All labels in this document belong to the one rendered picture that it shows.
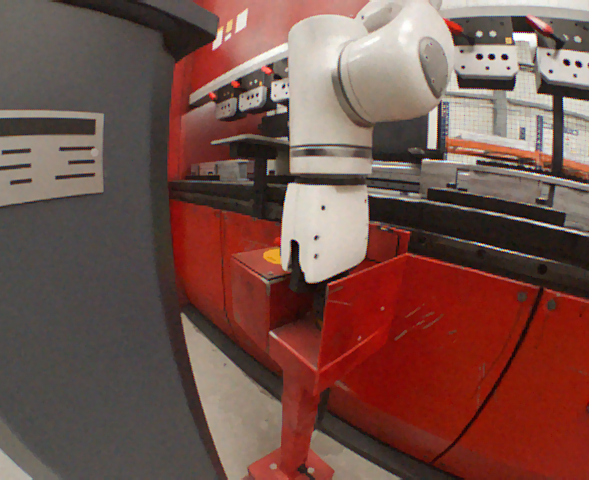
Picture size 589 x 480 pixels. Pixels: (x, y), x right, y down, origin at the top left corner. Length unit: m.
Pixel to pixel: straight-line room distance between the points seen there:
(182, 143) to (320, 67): 1.35
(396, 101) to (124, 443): 0.29
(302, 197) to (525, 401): 0.61
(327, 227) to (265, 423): 0.92
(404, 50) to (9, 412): 0.29
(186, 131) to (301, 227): 1.37
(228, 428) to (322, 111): 1.03
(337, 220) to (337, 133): 0.08
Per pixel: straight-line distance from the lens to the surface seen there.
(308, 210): 0.21
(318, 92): 0.22
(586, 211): 0.66
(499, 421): 0.70
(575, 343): 0.59
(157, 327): 0.15
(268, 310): 0.30
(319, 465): 0.85
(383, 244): 0.34
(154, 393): 0.18
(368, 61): 0.19
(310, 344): 0.30
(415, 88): 0.18
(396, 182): 0.91
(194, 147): 1.55
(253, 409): 1.09
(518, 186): 0.61
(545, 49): 0.70
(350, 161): 0.21
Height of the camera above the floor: 0.90
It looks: 15 degrees down
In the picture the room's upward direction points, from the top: 3 degrees clockwise
